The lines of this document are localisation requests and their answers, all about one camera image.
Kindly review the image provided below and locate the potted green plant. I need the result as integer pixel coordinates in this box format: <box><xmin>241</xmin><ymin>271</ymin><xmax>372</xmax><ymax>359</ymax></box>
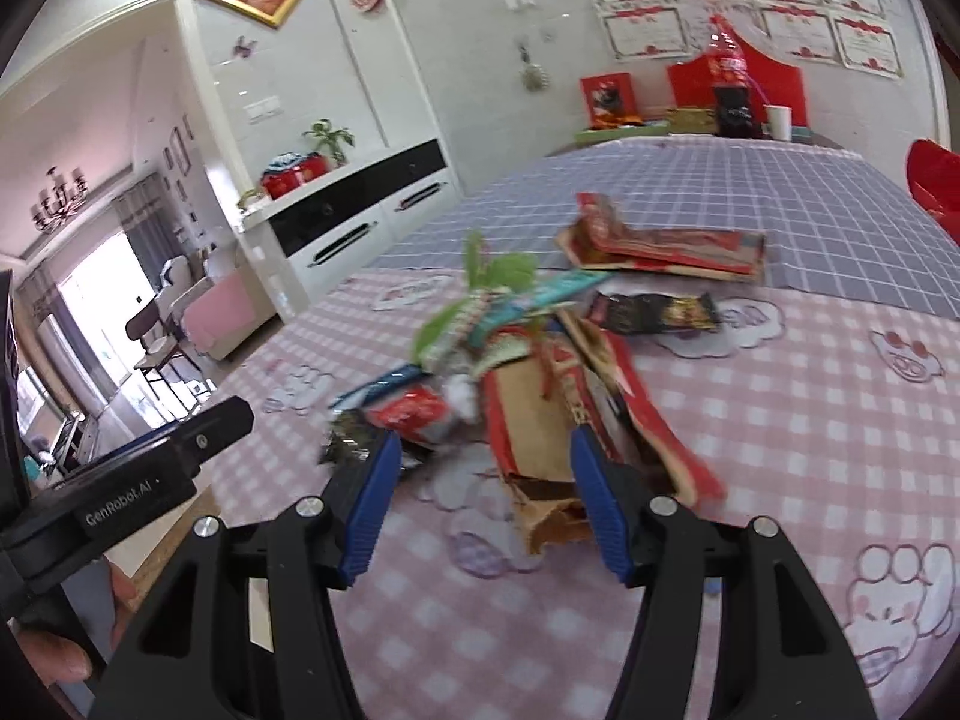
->
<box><xmin>302</xmin><ymin>118</ymin><xmax>356</xmax><ymax>166</ymax></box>

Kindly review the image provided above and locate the green wrapper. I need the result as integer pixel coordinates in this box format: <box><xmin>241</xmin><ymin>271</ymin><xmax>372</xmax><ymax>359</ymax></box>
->
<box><xmin>411</xmin><ymin>232</ymin><xmax>539</xmax><ymax>372</ymax></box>

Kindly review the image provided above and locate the hanging wall ornament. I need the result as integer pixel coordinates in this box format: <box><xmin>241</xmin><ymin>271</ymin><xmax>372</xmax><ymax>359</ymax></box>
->
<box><xmin>517</xmin><ymin>41</ymin><xmax>547</xmax><ymax>93</ymax></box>

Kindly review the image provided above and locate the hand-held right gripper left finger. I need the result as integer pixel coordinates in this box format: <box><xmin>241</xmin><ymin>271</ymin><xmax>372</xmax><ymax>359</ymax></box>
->
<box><xmin>88</xmin><ymin>429</ymin><xmax>406</xmax><ymax>720</ymax></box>

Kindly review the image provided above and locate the white TV stand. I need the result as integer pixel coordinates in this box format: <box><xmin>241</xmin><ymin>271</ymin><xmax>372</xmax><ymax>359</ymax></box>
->
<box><xmin>41</xmin><ymin>412</ymin><xmax>102</xmax><ymax>477</ymax></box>

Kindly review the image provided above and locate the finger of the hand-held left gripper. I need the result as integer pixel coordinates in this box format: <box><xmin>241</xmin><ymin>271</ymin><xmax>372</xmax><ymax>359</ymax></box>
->
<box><xmin>52</xmin><ymin>397</ymin><xmax>256</xmax><ymax>490</ymax></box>

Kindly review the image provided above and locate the pink checked tablecloth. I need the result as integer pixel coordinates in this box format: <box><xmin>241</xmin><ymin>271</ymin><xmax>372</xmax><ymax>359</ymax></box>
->
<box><xmin>191</xmin><ymin>270</ymin><xmax>960</xmax><ymax>720</ymax></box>

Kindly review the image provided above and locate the dark crumpled wrapper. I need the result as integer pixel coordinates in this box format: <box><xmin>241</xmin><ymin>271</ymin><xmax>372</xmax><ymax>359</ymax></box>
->
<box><xmin>319</xmin><ymin>412</ymin><xmax>421</xmax><ymax>477</ymax></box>

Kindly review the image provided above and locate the beige sofa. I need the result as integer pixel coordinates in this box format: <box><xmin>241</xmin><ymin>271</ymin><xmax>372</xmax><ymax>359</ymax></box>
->
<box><xmin>171</xmin><ymin>255</ymin><xmax>275</xmax><ymax>361</ymax></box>

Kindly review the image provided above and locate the flat red snack packet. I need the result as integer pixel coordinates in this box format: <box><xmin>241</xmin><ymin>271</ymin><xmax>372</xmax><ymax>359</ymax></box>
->
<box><xmin>556</xmin><ymin>193</ymin><xmax>770</xmax><ymax>286</ymax></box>

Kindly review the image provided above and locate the dark snack wrapper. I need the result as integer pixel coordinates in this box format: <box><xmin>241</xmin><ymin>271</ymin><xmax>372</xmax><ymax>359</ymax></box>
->
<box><xmin>585</xmin><ymin>291</ymin><xmax>722</xmax><ymax>337</ymax></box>

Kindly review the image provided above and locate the dark wooden chair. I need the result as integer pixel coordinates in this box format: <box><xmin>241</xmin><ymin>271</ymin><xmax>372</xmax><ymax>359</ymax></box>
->
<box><xmin>124</xmin><ymin>292</ymin><xmax>197</xmax><ymax>391</ymax></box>

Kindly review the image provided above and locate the person's left hand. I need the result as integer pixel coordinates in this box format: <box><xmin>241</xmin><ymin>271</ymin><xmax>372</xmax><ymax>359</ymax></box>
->
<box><xmin>9</xmin><ymin>561</ymin><xmax>140</xmax><ymax>720</ymax></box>

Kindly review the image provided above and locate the brown paper bag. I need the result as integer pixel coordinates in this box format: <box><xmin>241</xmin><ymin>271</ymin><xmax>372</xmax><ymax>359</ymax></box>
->
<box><xmin>480</xmin><ymin>356</ymin><xmax>601</xmax><ymax>557</ymax></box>

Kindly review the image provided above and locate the white crumpled paper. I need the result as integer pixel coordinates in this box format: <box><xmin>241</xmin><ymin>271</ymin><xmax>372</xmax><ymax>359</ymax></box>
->
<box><xmin>439</xmin><ymin>375</ymin><xmax>485</xmax><ymax>422</ymax></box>

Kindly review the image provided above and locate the purple checked tablecloth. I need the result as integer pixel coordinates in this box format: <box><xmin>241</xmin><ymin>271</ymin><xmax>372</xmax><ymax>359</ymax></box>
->
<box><xmin>371</xmin><ymin>136</ymin><xmax>960</xmax><ymax>320</ymax></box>

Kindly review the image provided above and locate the red photo card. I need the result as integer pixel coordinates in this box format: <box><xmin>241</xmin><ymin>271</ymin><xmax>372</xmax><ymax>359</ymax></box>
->
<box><xmin>580</xmin><ymin>73</ymin><xmax>638</xmax><ymax>130</ymax></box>

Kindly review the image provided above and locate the long red wrapper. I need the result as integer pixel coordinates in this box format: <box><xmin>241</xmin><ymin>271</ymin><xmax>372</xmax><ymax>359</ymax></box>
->
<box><xmin>559</xmin><ymin>307</ymin><xmax>727</xmax><ymax>505</ymax></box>

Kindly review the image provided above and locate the pink blanket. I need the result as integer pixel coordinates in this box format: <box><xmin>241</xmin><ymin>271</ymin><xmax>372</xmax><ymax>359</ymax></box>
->
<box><xmin>184</xmin><ymin>270</ymin><xmax>272</xmax><ymax>361</ymax></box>

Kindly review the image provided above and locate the green tray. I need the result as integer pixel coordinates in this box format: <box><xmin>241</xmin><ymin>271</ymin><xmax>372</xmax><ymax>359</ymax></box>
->
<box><xmin>576</xmin><ymin>124</ymin><xmax>668</xmax><ymax>145</ymax></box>

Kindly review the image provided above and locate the red white wrapper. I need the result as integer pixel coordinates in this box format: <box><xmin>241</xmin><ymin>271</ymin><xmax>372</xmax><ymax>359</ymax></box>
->
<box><xmin>367</xmin><ymin>382</ymin><xmax>460</xmax><ymax>452</ymax></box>

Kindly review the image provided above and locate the red gift box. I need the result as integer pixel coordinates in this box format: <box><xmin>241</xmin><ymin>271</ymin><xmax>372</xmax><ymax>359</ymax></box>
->
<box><xmin>666</xmin><ymin>30</ymin><xmax>805</xmax><ymax>128</ymax></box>

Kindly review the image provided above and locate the teal wrapper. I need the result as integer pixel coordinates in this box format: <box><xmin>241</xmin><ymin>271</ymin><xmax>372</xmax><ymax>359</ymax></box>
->
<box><xmin>472</xmin><ymin>270</ymin><xmax>612</xmax><ymax>335</ymax></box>

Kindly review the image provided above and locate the grey curtain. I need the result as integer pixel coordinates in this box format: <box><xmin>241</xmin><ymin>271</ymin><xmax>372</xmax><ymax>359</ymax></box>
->
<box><xmin>120</xmin><ymin>174</ymin><xmax>181</xmax><ymax>293</ymax></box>

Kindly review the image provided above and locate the red container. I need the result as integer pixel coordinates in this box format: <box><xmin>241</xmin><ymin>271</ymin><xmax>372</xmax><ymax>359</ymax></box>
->
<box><xmin>260</xmin><ymin>154</ymin><xmax>331</xmax><ymax>200</ymax></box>

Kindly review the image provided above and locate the blue strip wrapper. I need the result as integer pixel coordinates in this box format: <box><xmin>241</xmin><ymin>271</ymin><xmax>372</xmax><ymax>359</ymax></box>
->
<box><xmin>330</xmin><ymin>364</ymin><xmax>428</xmax><ymax>410</ymax></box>

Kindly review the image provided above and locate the white sideboard cabinet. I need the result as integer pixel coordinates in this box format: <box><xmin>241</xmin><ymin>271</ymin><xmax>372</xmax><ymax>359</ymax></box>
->
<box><xmin>238</xmin><ymin>136</ymin><xmax>462</xmax><ymax>302</ymax></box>

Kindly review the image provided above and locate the red chair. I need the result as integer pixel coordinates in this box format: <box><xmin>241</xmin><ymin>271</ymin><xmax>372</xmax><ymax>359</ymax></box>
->
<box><xmin>905</xmin><ymin>139</ymin><xmax>960</xmax><ymax>245</ymax></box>

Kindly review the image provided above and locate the cola bottle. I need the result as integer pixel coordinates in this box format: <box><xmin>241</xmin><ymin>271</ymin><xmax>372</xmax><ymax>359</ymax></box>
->
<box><xmin>705</xmin><ymin>15</ymin><xmax>758</xmax><ymax>140</ymax></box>

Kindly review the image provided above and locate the black chandelier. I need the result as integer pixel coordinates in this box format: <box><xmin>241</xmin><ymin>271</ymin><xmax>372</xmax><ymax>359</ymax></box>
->
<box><xmin>30</xmin><ymin>167</ymin><xmax>92</xmax><ymax>232</ymax></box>

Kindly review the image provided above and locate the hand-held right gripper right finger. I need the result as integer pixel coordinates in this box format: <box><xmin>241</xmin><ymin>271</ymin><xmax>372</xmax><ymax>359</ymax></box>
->
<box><xmin>568</xmin><ymin>429</ymin><xmax>878</xmax><ymax>720</ymax></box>

